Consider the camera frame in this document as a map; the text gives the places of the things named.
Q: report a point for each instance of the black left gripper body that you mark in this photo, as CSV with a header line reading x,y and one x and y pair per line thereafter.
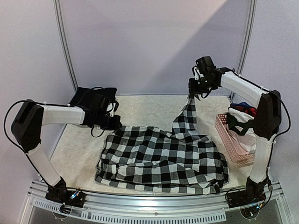
x,y
106,124

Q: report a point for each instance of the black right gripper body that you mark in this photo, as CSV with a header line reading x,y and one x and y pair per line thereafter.
x,y
194,88

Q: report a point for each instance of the black t-shirt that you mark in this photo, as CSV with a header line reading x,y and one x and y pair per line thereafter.
x,y
84,96

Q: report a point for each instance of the black white checked shirt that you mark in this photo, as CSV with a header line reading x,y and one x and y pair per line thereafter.
x,y
151,159

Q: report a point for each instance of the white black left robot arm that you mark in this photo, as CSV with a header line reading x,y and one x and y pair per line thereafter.
x,y
32,116

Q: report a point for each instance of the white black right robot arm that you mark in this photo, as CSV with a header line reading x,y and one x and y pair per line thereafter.
x,y
266,122

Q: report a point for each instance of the pink plastic laundry basket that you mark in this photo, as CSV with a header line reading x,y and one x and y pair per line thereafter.
x,y
236,153

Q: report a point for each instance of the blue plaid garment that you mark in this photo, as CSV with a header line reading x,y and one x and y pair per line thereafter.
x,y
242,104

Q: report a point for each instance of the red black plaid shirt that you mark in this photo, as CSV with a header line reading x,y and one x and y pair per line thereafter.
x,y
248,110

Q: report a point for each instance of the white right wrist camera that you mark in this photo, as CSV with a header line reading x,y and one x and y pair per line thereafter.
x,y
196,73

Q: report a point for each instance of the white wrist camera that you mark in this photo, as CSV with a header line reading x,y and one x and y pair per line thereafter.
x,y
196,73
112,108

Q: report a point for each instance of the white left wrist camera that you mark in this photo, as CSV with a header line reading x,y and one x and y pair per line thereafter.
x,y
112,108

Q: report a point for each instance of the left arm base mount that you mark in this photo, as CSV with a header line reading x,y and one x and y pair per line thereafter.
x,y
59,193

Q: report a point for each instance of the right aluminium frame post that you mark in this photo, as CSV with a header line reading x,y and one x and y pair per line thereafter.
x,y
247,35

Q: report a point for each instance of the aluminium frame post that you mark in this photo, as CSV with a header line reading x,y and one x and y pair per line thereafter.
x,y
64,43
247,35

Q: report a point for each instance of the front aluminium rail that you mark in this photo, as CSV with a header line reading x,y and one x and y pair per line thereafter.
x,y
103,208

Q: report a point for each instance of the left aluminium frame post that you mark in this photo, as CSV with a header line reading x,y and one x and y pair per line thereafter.
x,y
64,43

